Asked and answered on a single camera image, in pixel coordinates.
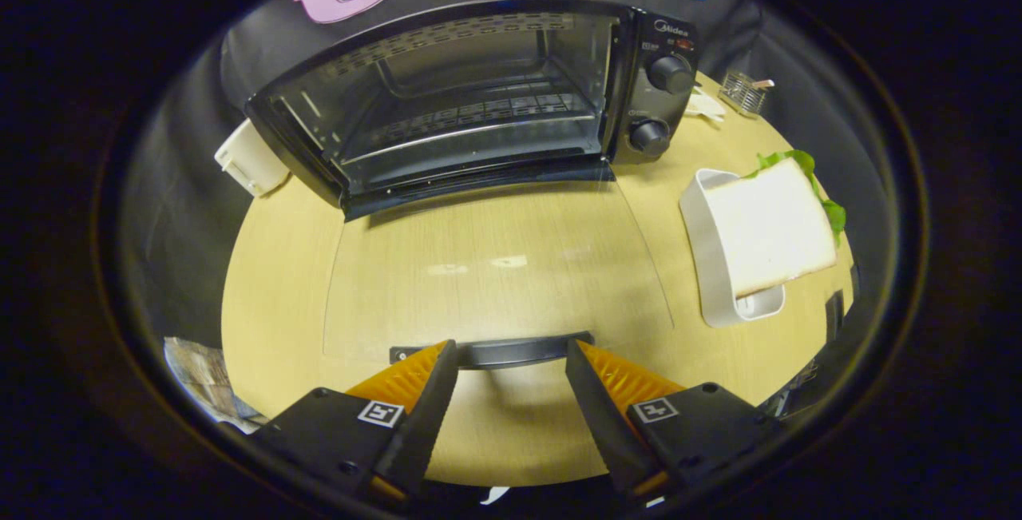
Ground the black toaster oven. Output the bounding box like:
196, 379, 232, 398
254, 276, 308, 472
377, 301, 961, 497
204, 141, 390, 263
244, 0, 699, 371

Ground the small white appliance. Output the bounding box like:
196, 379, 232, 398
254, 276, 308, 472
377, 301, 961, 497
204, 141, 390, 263
214, 118, 291, 198

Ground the crumpled patterned cloth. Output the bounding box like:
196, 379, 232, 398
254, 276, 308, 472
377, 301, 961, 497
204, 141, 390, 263
164, 336, 268, 435

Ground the white rectangular tray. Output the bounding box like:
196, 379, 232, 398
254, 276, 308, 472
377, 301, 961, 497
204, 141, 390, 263
679, 169, 786, 328

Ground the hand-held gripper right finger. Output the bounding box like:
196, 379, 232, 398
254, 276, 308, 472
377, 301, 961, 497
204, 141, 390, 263
564, 338, 787, 501

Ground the white bread lettuce sandwich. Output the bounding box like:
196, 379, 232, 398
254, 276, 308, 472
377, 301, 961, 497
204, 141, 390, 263
703, 149, 847, 300

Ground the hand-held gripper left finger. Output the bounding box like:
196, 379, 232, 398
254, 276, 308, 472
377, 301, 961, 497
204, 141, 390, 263
248, 339, 460, 505

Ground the white divided dish of grains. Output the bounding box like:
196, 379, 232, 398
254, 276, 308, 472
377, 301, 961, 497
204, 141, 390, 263
685, 89, 727, 123

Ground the wire mesh holder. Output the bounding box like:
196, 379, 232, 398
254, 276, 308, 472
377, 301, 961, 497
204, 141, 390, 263
719, 70, 775, 119

